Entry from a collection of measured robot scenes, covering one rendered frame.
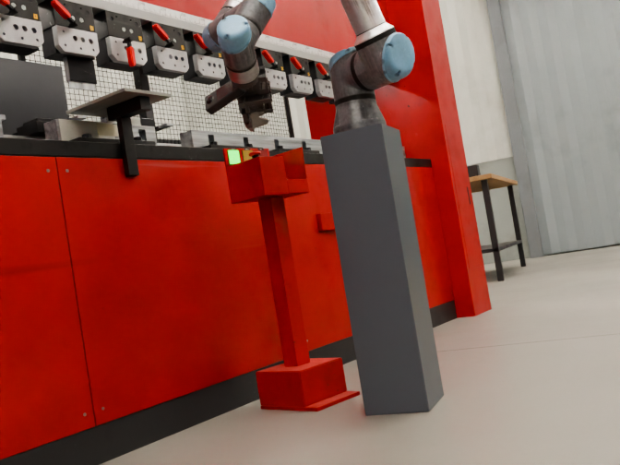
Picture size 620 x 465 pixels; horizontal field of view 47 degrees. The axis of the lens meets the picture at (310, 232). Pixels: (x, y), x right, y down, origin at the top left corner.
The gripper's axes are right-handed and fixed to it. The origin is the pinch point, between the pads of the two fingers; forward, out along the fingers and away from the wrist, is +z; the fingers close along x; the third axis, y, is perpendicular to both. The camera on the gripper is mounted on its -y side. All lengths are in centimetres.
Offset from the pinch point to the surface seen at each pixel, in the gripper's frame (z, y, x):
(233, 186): 39.5, -11.1, 9.7
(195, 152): 41, -23, 27
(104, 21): 11, -44, 62
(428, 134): 169, 79, 114
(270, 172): 33.3, 1.5, 8.3
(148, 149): 25.8, -34.6, 19.0
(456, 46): 551, 222, 530
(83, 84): 15, -52, 40
